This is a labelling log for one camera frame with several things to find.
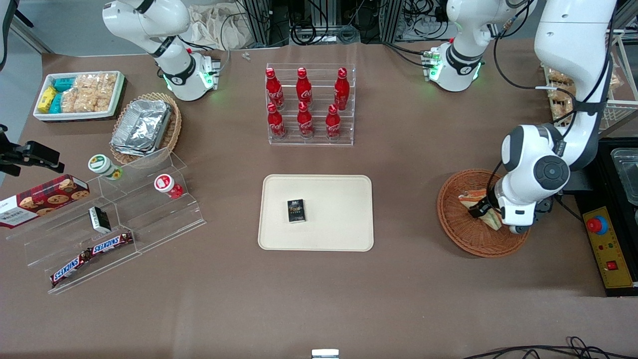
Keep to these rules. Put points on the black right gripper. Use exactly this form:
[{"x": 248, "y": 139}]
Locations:
[{"x": 31, "y": 153}]

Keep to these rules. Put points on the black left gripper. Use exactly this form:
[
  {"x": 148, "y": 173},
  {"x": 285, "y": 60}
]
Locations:
[{"x": 482, "y": 207}]

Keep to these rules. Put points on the triangular sandwich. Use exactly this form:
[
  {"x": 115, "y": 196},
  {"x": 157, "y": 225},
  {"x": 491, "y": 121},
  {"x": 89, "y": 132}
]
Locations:
[{"x": 467, "y": 198}]

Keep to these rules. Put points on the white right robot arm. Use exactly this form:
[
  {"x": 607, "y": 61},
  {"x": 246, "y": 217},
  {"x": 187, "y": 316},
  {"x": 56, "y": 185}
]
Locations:
[{"x": 149, "y": 25}]

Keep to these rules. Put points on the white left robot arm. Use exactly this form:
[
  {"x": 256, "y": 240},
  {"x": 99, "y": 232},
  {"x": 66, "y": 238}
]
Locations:
[{"x": 573, "y": 30}]

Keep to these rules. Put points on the round brown wicker basket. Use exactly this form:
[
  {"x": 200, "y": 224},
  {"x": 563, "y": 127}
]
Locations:
[{"x": 458, "y": 234}]

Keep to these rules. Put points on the oval light wicker basket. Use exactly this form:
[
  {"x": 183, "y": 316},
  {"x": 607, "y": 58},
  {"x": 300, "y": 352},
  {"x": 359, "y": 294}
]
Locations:
[{"x": 174, "y": 127}]

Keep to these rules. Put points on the beige plastic tray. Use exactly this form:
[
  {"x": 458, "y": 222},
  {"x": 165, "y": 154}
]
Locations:
[{"x": 334, "y": 209}]

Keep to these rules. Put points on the red tartan cookie box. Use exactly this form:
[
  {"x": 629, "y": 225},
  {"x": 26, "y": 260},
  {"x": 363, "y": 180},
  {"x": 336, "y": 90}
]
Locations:
[{"x": 45, "y": 199}]

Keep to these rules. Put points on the green lid white cup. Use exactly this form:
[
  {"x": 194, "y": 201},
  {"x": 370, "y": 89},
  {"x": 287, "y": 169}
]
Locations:
[{"x": 101, "y": 164}]

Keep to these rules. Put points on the white rectangular plastic bin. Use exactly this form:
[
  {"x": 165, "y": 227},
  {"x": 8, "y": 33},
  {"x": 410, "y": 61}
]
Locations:
[{"x": 75, "y": 115}]

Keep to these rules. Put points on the teal snack packet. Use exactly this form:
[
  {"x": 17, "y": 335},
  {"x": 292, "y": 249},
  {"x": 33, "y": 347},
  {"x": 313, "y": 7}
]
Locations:
[
  {"x": 63, "y": 84},
  {"x": 56, "y": 103}
]

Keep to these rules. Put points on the small black white box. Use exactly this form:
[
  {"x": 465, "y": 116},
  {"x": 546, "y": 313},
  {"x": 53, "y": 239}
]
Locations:
[{"x": 99, "y": 219}]

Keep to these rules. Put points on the yellow snack packet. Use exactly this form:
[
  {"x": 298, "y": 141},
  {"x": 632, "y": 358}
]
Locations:
[{"x": 46, "y": 99}]

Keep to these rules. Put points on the clear bag of crackers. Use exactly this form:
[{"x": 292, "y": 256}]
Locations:
[{"x": 92, "y": 92}]

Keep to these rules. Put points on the brown snickers bar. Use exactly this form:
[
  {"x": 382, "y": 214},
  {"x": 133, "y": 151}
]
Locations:
[
  {"x": 70, "y": 268},
  {"x": 112, "y": 243}
]

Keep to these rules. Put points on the silver foil container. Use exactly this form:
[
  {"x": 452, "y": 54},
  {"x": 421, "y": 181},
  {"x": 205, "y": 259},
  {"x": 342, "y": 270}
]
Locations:
[{"x": 142, "y": 127}]

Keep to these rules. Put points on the grey black power box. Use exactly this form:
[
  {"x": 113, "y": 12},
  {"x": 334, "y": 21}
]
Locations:
[{"x": 580, "y": 183}]

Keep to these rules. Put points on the clear acrylic stepped display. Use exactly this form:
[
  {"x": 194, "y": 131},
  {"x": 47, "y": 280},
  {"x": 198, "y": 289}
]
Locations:
[{"x": 149, "y": 219}]

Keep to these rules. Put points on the red lid white cup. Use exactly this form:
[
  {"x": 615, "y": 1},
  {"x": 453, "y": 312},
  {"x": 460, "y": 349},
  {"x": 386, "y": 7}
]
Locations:
[{"x": 164, "y": 183}]

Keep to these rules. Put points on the black machine housing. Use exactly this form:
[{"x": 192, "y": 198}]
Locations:
[{"x": 603, "y": 189}]

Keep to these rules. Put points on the clear bag of fried snacks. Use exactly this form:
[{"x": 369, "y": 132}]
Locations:
[
  {"x": 558, "y": 77},
  {"x": 615, "y": 82},
  {"x": 563, "y": 110},
  {"x": 560, "y": 94}
]

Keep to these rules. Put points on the black stand leg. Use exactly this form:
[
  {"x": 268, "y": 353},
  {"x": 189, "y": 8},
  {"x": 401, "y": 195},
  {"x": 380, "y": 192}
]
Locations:
[{"x": 6, "y": 45}]

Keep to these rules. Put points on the yellow emergency stop panel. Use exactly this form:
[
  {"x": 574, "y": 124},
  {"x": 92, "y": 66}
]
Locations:
[{"x": 610, "y": 249}]

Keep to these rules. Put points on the clear plastic container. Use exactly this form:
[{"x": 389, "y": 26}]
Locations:
[{"x": 627, "y": 174}]

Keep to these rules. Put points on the red cola bottle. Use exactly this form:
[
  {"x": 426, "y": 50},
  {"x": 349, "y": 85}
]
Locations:
[
  {"x": 332, "y": 123},
  {"x": 275, "y": 122},
  {"x": 273, "y": 89},
  {"x": 303, "y": 89},
  {"x": 342, "y": 89},
  {"x": 304, "y": 121}
]

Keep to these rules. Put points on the clear acrylic bottle rack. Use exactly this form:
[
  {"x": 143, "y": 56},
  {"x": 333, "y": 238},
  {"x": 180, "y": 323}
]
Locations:
[{"x": 319, "y": 134}]

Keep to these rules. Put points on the small black card box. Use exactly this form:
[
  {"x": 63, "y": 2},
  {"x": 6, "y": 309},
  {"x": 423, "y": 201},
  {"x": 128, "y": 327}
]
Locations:
[{"x": 296, "y": 211}]

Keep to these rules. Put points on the crumpled white cloth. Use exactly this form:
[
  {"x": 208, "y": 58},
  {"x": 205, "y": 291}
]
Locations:
[{"x": 214, "y": 25}]

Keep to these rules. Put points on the black right wrist mount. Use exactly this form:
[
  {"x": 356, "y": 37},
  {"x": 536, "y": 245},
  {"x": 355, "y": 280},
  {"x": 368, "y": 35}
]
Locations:
[{"x": 10, "y": 162}]

